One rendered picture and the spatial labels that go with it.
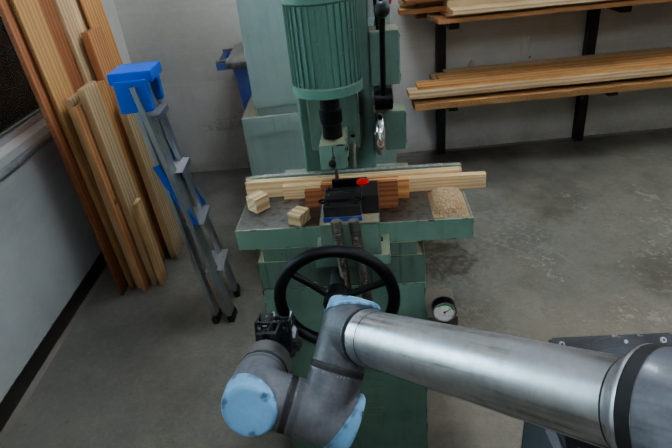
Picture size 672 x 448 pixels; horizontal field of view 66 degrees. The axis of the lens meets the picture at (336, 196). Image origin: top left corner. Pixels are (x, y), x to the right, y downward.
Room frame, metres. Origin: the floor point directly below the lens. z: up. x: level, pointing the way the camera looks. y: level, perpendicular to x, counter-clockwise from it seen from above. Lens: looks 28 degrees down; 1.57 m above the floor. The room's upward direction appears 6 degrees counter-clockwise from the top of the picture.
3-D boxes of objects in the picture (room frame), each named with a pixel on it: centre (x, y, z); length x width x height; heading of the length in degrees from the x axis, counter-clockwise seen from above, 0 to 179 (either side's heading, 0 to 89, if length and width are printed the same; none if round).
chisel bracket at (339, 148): (1.30, -0.01, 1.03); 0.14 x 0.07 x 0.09; 175
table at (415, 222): (1.17, -0.04, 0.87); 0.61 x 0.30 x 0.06; 85
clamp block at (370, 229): (1.09, -0.03, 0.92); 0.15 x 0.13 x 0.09; 85
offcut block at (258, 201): (1.25, 0.21, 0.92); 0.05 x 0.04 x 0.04; 132
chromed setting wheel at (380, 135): (1.40, -0.14, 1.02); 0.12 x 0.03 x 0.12; 175
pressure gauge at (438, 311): (1.05, -0.25, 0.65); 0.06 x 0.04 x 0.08; 85
